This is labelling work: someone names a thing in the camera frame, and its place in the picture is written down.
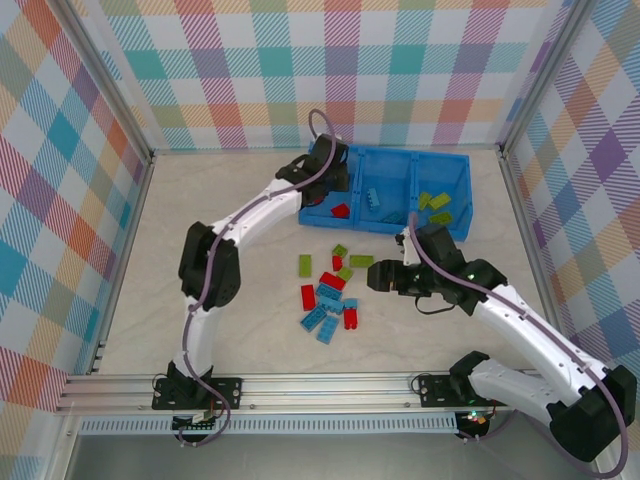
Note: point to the narrow blue lego brick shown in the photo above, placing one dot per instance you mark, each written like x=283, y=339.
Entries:
x=372, y=198

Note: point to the small green lego brick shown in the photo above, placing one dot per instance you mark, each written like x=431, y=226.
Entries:
x=345, y=274
x=340, y=250

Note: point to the small blue lego brick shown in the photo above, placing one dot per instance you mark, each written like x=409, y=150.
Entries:
x=351, y=303

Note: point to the small red lego brick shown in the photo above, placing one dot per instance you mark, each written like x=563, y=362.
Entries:
x=337, y=263

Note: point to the long red lego brick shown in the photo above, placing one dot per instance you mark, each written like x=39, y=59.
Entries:
x=333, y=281

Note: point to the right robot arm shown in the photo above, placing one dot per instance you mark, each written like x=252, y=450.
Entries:
x=530, y=330

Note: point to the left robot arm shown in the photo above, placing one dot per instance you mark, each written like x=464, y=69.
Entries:
x=210, y=270

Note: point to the blue plastic bin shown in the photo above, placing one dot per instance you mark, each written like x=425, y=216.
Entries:
x=385, y=170
x=445, y=175
x=320, y=221

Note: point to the circuit board with lit leds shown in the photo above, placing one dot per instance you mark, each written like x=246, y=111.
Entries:
x=472, y=417

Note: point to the green terminal circuit board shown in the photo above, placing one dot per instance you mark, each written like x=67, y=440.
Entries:
x=197, y=425

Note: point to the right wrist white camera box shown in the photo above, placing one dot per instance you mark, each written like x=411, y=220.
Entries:
x=409, y=250

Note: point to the long aluminium base rail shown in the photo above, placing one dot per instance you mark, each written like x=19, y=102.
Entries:
x=325, y=390

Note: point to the aluminium frame post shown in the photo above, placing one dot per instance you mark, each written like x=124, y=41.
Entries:
x=543, y=75
x=105, y=75

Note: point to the aluminium side frame rail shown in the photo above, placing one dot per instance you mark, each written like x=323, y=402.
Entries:
x=126, y=250

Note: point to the aluminium frame leg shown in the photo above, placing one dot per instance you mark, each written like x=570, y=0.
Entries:
x=62, y=450

